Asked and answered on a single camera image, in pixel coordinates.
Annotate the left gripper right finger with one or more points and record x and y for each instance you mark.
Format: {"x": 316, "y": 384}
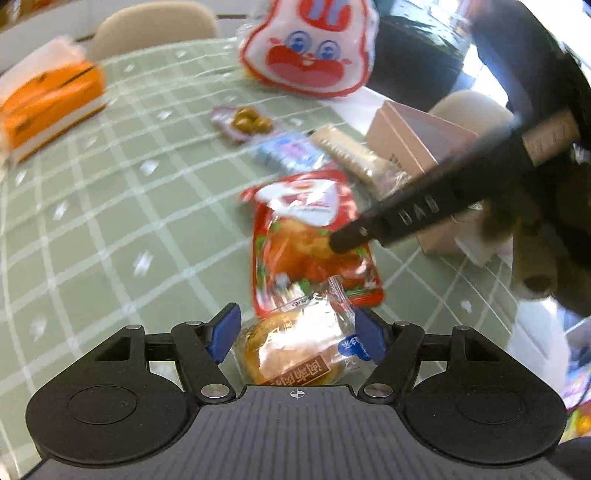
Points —
{"x": 394, "y": 348}

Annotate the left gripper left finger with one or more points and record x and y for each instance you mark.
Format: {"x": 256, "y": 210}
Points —
{"x": 200, "y": 348}

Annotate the packaged round bread bun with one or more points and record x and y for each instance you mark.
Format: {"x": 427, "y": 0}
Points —
{"x": 310, "y": 341}

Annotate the clear packet beige biscuits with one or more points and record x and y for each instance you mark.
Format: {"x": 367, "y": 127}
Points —
{"x": 381, "y": 177}

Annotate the red roast chicken packet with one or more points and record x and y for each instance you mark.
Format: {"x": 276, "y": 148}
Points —
{"x": 291, "y": 255}

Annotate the blue white candy packet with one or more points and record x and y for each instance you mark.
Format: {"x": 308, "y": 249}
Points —
{"x": 291, "y": 153}

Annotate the purple packet green olives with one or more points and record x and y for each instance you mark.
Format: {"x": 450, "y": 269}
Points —
{"x": 242, "y": 124}

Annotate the beige chair right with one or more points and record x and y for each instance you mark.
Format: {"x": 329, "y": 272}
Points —
{"x": 472, "y": 111}

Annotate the beige chair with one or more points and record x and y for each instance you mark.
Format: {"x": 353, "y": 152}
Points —
{"x": 472, "y": 111}
{"x": 152, "y": 24}

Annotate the pink cardboard box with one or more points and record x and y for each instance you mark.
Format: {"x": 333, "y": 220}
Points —
{"x": 420, "y": 143}

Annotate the green checked tablecloth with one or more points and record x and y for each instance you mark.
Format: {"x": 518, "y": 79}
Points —
{"x": 133, "y": 216}

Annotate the red white rabbit plush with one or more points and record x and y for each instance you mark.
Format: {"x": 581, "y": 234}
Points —
{"x": 324, "y": 49}

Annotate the orange tissue box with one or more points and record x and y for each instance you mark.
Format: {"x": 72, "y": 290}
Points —
{"x": 51, "y": 90}

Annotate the beige chair far middle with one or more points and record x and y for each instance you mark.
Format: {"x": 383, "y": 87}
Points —
{"x": 152, "y": 24}

